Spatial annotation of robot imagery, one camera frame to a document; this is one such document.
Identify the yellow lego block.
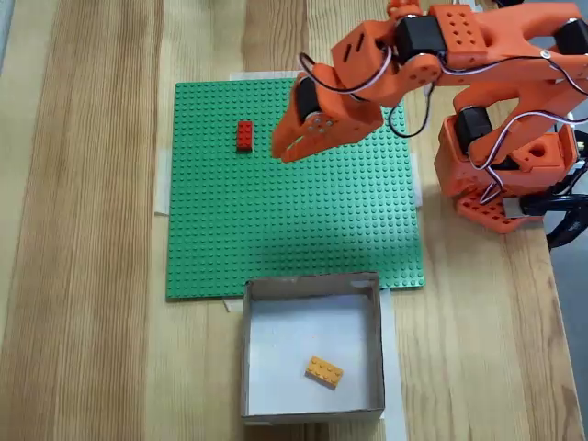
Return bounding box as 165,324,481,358
304,355,345,391

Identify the red lego block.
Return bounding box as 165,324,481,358
235,120,255,154

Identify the green lego baseplate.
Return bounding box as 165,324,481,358
164,76,427,303

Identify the open cardboard box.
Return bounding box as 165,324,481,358
239,270,387,427

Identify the black table clamp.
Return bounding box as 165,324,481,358
503,174,588,250

